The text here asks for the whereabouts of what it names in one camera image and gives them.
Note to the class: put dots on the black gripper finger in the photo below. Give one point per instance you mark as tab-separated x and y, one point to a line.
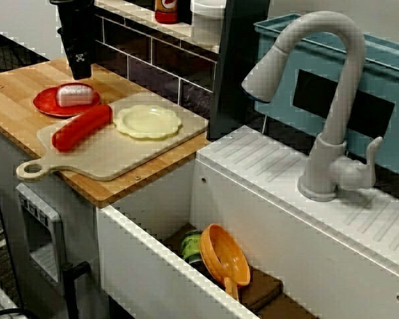
81	68

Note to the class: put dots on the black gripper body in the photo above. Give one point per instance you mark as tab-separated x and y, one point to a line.
78	40

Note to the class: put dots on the white and red toy sushi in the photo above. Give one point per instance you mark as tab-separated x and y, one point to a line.
74	96

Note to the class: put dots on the red toy sausage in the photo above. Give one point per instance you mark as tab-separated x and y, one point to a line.
79	128

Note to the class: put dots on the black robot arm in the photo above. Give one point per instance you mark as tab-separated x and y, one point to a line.
73	13

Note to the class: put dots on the red round plate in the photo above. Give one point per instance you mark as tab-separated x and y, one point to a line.
43	104

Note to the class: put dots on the wooden kitchen countertop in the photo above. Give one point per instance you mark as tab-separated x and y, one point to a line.
6	99

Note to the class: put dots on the pale yellow scalloped plate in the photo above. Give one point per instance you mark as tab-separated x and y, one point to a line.
146	121

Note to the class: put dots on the red ketchup bottle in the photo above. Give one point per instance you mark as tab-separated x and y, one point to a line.
166	13

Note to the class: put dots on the dark tiled backsplash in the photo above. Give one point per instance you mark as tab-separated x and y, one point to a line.
193	86

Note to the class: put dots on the white plastic cup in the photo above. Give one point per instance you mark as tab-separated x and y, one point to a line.
206	23

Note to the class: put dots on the wide dark kitchen panel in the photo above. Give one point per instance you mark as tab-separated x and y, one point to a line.
232	66

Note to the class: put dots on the green toy can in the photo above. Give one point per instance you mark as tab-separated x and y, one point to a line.
190	247

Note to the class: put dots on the black tape patch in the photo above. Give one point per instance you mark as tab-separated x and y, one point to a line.
311	89

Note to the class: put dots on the orange toy strainer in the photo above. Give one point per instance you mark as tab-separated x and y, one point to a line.
219	252

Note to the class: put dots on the white toy sink unit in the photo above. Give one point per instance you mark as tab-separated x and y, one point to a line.
269	212

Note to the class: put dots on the grey toy faucet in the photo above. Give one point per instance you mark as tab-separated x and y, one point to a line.
332	159

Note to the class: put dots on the teal plastic bin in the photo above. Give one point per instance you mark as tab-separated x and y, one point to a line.
379	79

